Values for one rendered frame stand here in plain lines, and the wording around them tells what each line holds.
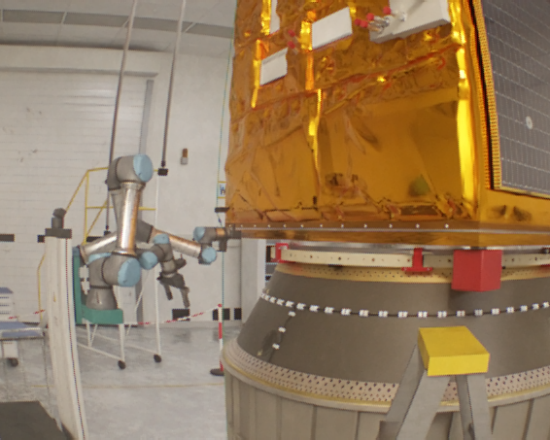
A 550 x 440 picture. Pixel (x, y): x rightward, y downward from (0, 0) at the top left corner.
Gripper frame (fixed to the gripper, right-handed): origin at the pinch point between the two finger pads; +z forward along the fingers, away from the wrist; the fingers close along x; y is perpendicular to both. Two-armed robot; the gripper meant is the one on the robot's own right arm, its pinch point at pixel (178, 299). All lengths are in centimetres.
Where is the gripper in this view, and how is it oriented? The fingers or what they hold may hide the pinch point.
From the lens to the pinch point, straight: 250.2
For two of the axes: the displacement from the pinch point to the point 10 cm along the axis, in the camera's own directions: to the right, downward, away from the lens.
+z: 1.5, 9.2, 3.7
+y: -6.5, 3.8, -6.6
